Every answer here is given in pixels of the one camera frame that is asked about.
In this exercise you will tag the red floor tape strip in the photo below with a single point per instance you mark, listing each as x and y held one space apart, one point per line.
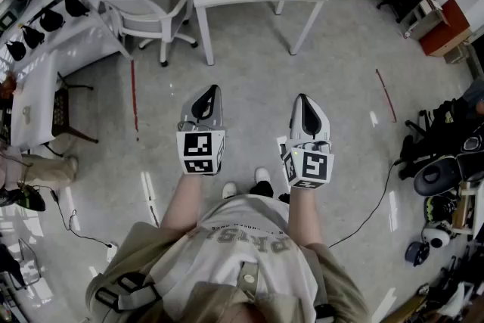
386 94
134 102

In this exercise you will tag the person's white shoe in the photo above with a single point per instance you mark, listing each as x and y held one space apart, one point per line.
228 190
262 175

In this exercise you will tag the orange cabinet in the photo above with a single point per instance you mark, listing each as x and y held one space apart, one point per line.
446 30

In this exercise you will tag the person's white left shoe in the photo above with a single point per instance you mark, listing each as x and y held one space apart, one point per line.
228 190

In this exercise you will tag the person's white right shoe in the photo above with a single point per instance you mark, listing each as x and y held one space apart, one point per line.
262 175

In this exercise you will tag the grey harness with black buckles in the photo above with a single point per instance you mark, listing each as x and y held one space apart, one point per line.
128 300

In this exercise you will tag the white side table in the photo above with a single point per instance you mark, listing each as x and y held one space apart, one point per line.
34 106

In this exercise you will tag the blue helmet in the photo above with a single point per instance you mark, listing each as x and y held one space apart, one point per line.
417 253

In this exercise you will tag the person's black trousers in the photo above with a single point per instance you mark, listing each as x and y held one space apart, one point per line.
261 188

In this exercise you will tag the person's white printed t-shirt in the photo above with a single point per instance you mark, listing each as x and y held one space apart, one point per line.
234 238

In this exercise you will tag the person's khaki overshirt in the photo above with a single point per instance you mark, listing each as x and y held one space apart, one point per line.
132 249

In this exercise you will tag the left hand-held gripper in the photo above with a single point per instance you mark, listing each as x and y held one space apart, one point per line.
196 145

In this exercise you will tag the black metal stool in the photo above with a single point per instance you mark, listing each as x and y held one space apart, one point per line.
60 113

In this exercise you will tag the white power strip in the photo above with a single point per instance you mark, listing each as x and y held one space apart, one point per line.
112 251

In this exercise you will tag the person's left forearm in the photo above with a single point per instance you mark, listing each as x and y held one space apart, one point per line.
181 200

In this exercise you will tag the person's right forearm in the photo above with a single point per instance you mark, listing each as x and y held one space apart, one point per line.
304 215

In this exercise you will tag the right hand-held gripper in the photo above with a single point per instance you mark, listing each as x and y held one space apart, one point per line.
312 166

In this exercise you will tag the white low rack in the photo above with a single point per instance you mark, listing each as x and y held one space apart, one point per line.
421 17

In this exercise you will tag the white plastic armchair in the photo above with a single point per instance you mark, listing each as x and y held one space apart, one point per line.
140 11

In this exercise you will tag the black green headset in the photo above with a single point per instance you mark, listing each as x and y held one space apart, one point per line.
26 198

